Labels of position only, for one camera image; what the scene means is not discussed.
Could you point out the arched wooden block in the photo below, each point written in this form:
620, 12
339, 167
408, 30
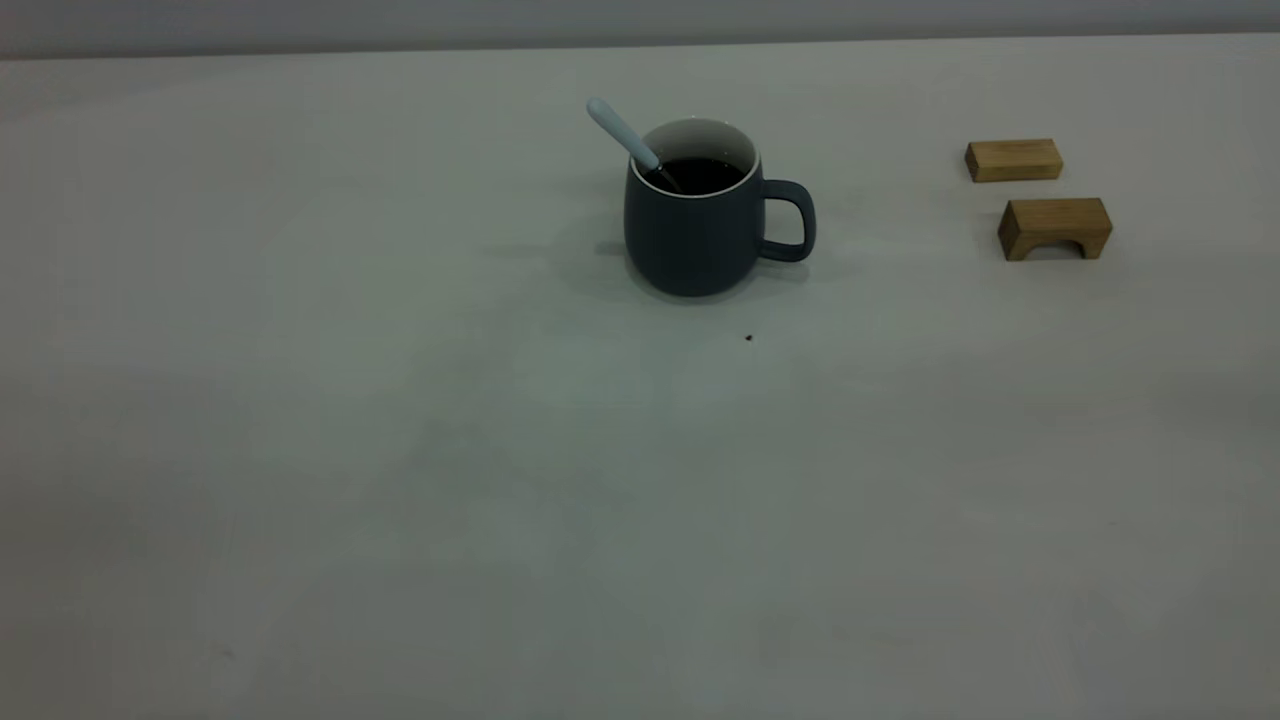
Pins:
1050, 215

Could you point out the dark coffee liquid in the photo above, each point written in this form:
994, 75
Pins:
710, 178

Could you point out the flat rectangular wooden block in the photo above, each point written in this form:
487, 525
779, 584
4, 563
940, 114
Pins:
1010, 160

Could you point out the dark grey ceramic mug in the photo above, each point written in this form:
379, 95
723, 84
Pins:
690, 245

